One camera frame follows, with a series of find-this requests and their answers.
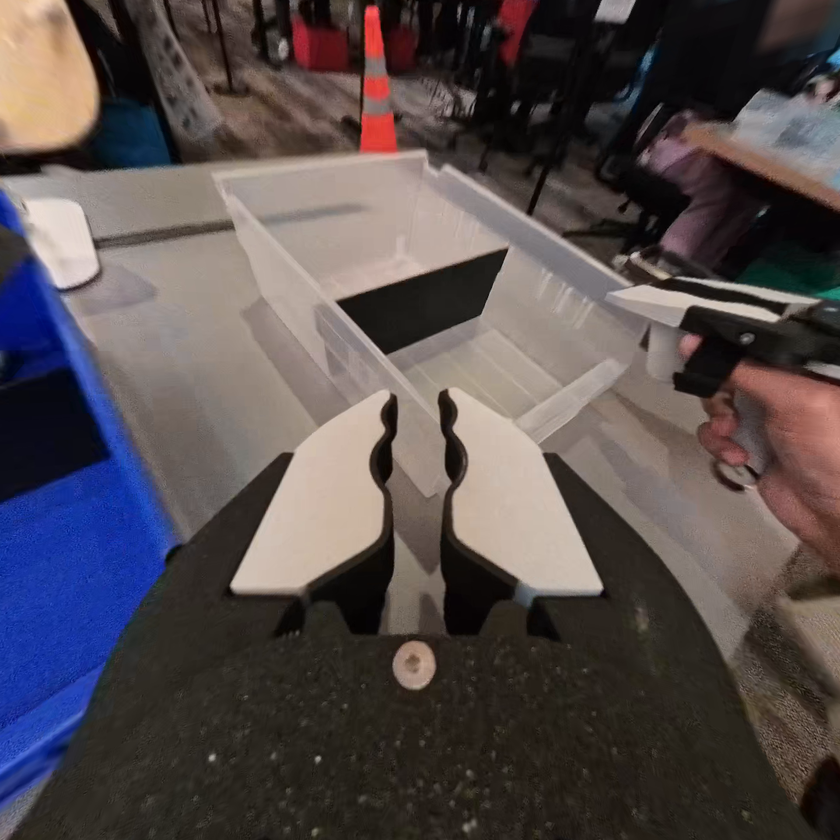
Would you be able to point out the person's right hand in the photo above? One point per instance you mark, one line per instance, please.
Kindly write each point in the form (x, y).
(807, 446)

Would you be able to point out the grey perforated panel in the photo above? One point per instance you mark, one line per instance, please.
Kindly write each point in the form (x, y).
(177, 85)

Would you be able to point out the green storage bin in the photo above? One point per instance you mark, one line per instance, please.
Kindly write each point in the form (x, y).
(787, 275)

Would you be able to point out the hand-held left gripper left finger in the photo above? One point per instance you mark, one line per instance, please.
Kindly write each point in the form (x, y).
(315, 518)

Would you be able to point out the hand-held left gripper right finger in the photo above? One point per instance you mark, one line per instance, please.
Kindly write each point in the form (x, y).
(518, 518)

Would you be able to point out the grey work table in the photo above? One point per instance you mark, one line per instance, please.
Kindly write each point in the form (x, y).
(787, 177)

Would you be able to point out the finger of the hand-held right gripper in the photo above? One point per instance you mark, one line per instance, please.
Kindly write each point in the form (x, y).
(735, 283)
(646, 305)

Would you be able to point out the blue plastic bin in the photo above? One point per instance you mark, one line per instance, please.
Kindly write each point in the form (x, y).
(79, 590)

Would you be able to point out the wooden book stand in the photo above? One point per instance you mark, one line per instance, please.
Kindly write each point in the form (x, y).
(39, 79)

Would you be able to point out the red crate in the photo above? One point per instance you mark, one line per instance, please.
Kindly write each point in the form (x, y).
(321, 46)

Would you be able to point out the pink cloth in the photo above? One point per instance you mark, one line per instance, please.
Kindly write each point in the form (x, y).
(689, 197)

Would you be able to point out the orange traffic cone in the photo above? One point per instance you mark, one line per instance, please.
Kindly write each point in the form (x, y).
(379, 98)

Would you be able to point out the clear plastic bin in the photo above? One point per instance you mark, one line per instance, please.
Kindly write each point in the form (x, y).
(275, 216)

